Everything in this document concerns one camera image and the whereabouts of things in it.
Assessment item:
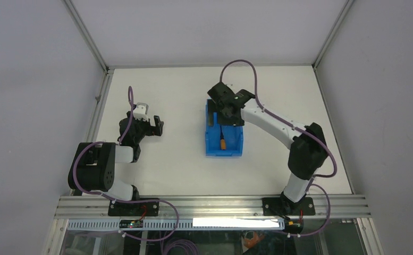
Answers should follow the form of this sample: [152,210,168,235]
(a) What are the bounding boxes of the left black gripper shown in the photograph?
[127,112,163,145]

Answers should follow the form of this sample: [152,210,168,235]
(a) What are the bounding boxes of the orange black screwdriver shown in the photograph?
[220,126,226,150]

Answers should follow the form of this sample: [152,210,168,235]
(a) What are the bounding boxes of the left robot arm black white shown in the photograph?
[68,112,164,216]

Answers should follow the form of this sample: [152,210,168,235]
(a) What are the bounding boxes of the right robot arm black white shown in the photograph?
[207,82,328,215]

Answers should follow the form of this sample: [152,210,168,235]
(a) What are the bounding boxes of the blue plastic bin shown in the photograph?
[204,99,244,157]

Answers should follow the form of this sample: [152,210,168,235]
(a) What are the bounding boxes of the orange object below table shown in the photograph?
[242,231,265,249]

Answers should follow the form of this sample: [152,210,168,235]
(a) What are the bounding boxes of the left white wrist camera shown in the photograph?
[133,103,149,121]

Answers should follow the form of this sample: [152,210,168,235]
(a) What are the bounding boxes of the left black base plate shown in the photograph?
[107,200,159,217]

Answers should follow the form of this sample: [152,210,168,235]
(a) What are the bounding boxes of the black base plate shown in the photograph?
[107,200,159,217]
[262,197,316,216]

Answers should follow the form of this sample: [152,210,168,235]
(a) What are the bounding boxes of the slotted grey cable duct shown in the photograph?
[67,218,284,232]

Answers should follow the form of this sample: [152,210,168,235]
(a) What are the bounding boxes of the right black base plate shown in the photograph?
[262,197,316,216]

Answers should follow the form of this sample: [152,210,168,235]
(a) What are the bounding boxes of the aluminium front rail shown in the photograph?
[54,194,372,219]

